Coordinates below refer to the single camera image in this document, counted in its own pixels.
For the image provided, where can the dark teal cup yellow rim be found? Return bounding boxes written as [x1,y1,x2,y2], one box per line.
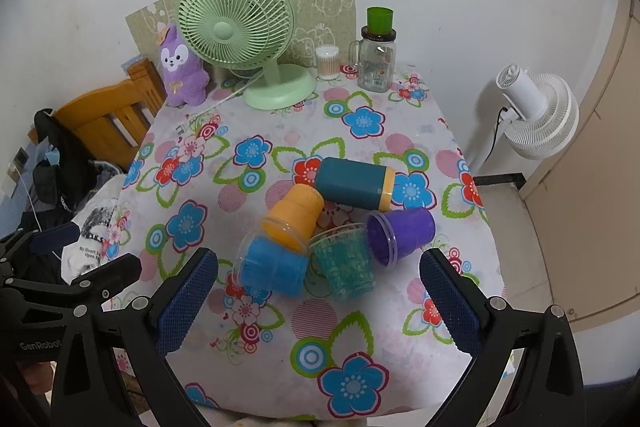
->
[314,157,396,211]

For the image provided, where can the blue plastic cup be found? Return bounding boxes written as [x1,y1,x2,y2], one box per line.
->
[233,232,309,297]

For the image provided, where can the orange plastic cup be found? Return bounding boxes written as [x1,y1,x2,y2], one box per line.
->
[260,184,324,256]

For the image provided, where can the teal green plastic cup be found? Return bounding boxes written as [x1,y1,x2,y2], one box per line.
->
[309,223,375,301]

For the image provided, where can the purple plastic cup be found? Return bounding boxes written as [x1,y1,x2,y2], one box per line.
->
[366,207,436,269]

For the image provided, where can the green cup on jar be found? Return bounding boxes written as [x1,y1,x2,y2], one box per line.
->
[367,6,394,35]

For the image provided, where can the white printed cloth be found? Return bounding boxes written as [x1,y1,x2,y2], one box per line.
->
[61,174,125,284]

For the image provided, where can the wooden chair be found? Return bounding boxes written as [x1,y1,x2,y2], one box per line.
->
[28,58,166,171]

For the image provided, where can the purple plush toy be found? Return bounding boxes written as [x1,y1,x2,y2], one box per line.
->
[157,23,209,107]

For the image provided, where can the white floor fan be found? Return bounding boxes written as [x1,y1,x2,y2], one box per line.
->
[469,63,579,174]

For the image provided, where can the green desk fan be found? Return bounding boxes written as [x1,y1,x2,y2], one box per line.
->
[177,0,317,110]

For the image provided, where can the cotton swab container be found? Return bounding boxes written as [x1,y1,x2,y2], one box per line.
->
[314,44,341,80]

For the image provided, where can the glass mason jar mug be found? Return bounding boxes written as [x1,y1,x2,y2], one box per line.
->
[348,26,396,93]

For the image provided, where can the white fan power cable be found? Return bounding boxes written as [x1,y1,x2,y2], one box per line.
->
[192,70,266,120]

